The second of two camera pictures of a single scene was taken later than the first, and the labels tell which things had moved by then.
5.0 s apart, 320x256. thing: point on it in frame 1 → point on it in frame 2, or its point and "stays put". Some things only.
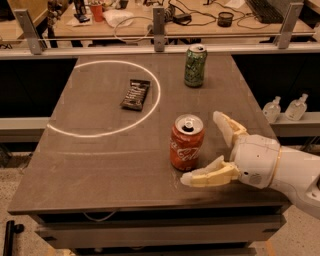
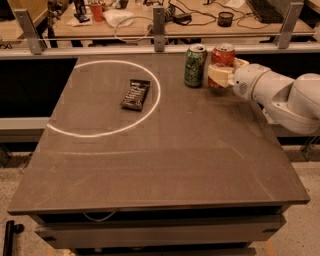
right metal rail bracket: x=282 y=40 stays put
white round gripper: x=256 y=160 → x=246 y=81
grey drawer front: x=160 y=231 stays put
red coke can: x=185 y=141 → x=221 y=54
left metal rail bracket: x=30 y=30 stays put
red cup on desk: x=98 y=12 stays put
